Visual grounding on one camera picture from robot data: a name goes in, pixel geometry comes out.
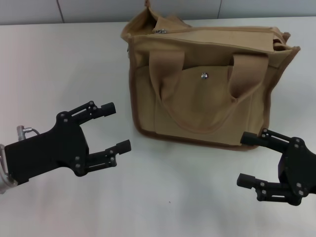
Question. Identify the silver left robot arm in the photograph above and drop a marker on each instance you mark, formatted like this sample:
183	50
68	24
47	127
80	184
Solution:
3	187

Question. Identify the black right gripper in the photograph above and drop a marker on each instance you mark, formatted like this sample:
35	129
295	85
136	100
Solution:
301	168

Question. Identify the khaki canvas food bag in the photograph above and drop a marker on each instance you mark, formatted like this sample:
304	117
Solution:
197	111

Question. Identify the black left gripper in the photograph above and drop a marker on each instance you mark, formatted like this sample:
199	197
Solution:
49	153

